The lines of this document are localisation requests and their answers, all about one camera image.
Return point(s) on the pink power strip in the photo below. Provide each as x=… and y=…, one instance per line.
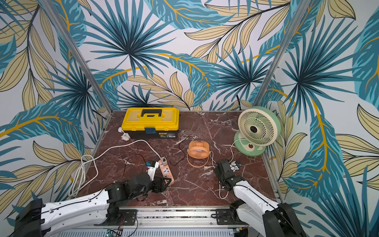
x=166, y=172

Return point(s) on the yellow black toolbox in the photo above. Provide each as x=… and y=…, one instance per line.
x=151, y=123

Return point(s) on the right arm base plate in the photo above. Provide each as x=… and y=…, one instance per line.
x=226, y=217

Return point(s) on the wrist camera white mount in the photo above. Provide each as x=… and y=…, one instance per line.
x=235, y=165
x=152, y=166

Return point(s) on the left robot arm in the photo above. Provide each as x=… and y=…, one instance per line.
x=39, y=219

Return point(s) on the small orange desk fan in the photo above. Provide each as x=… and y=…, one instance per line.
x=199, y=150

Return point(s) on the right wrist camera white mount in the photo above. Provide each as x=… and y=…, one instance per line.
x=235, y=165

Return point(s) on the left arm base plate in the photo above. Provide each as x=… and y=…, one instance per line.
x=124, y=217

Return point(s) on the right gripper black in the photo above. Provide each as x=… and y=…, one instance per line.
x=223, y=167

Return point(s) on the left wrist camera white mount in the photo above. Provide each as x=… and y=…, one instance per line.
x=152, y=166

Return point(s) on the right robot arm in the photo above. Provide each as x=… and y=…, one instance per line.
x=269, y=218

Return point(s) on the aluminium front rail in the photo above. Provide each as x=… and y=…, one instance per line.
x=168, y=222

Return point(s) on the white wall plug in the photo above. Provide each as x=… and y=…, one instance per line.
x=125, y=136

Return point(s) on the green cream desk fan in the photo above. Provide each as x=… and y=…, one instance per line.
x=258, y=128

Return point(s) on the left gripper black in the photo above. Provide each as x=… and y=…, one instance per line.
x=157, y=181

